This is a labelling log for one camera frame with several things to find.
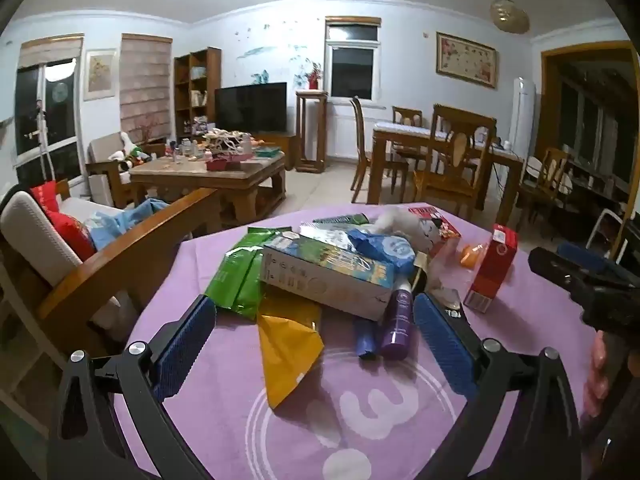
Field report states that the blue cloth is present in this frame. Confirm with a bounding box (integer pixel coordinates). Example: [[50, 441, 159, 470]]
[[85, 199, 171, 252]]

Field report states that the wooden armchair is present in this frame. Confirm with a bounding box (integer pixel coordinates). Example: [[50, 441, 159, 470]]
[[85, 132, 168, 206], [0, 182, 223, 411]]

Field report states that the glass balcony door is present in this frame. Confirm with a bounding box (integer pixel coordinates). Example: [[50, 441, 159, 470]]
[[12, 57, 83, 186]]

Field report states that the wooden dining chair oval back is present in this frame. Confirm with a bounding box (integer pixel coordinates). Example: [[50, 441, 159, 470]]
[[412, 103, 497, 211]]

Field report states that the plush toy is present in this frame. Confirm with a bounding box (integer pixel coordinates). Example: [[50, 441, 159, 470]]
[[112, 131, 151, 168]]

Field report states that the black television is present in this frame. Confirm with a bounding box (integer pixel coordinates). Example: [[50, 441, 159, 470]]
[[215, 81, 288, 136]]

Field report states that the person's right hand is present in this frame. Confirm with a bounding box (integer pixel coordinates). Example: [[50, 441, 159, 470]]
[[582, 332, 609, 418]]

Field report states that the framed picture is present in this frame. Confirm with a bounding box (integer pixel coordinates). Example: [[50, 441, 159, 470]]
[[436, 31, 499, 90]]

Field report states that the wooden television cabinet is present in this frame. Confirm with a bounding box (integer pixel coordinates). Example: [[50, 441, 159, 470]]
[[257, 131, 301, 171]]

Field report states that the purple tablecloth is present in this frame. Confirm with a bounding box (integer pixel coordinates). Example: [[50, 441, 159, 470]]
[[114, 203, 608, 480]]

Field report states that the white chair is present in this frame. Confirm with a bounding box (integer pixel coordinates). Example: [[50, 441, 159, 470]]
[[585, 208, 626, 256]]

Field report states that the white green carton box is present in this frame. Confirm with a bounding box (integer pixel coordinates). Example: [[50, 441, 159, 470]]
[[260, 236, 397, 322]]

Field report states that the tall wooden stand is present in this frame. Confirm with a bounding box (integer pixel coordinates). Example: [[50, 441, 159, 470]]
[[295, 90, 329, 173]]

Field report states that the blue wipes packet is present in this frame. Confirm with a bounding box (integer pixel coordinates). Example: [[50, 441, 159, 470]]
[[347, 227, 418, 282]]

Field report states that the wide roller blind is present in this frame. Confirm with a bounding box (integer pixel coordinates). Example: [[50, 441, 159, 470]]
[[119, 33, 173, 131]]

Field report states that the pile of coffee table clutter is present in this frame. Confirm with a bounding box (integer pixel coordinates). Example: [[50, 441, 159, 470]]
[[167, 127, 283, 172]]

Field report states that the wall poster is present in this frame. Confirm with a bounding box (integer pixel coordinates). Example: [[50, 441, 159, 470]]
[[82, 48, 118, 102]]

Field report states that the white standing air conditioner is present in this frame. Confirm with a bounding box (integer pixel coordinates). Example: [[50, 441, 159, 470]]
[[508, 76, 537, 153]]

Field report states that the pendant lamp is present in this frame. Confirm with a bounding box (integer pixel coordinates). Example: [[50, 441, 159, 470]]
[[489, 0, 531, 35]]

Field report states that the red cushion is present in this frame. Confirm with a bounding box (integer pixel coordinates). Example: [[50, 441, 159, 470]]
[[47, 210, 98, 262], [30, 181, 62, 214]]

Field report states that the red carton box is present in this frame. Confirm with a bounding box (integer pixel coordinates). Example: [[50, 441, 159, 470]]
[[462, 223, 521, 315]]

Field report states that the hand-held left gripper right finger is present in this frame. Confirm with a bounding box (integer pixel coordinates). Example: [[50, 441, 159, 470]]
[[412, 292, 583, 480]]

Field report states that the short roller blind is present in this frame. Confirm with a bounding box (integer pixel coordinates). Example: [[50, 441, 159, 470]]
[[18, 34, 85, 68]]

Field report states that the wooden coffee table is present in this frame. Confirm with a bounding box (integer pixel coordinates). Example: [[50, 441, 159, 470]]
[[129, 152, 288, 228]]

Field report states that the clear plastic lid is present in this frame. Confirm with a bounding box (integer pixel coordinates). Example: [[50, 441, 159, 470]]
[[427, 287, 464, 312]]

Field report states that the small orange item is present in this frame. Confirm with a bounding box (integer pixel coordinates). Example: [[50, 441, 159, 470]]
[[460, 242, 488, 267]]

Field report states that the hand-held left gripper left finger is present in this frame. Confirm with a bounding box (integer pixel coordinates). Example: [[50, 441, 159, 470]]
[[46, 294, 218, 480]]

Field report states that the wooden door frame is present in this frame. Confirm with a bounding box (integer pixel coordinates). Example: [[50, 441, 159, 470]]
[[540, 40, 640, 161]]

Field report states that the red snack packet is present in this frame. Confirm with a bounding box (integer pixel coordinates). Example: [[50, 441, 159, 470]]
[[407, 205, 462, 261]]

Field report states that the wooden dining table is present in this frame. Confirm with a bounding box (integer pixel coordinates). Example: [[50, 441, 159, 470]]
[[367, 121, 525, 228]]

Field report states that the white radiator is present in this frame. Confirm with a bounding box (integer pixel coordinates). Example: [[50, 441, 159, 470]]
[[325, 105, 396, 158]]

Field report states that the silver packet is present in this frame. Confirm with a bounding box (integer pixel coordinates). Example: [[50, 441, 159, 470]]
[[299, 222, 362, 252]]

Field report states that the white fluff ball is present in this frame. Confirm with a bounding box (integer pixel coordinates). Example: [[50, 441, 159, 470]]
[[372, 205, 427, 242]]

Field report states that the window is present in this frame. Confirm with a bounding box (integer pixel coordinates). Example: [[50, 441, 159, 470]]
[[324, 16, 382, 103]]

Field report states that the purple bottle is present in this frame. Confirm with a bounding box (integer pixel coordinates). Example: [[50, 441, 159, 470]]
[[381, 280, 416, 361]]

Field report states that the green snack packet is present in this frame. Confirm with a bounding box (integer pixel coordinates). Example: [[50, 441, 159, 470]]
[[205, 226, 292, 320]]

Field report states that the wooden bookshelf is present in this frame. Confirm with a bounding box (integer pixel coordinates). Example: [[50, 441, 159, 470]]
[[173, 47, 222, 141]]

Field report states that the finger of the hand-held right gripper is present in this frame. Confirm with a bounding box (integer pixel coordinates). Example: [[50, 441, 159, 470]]
[[556, 241, 623, 271], [528, 246, 621, 306]]

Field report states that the yellow packet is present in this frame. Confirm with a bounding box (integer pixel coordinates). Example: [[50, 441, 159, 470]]
[[257, 294, 324, 409]]

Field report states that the wooden dining chair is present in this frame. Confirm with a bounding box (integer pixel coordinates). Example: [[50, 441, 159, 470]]
[[349, 96, 408, 206], [391, 106, 423, 128], [515, 147, 573, 241]]

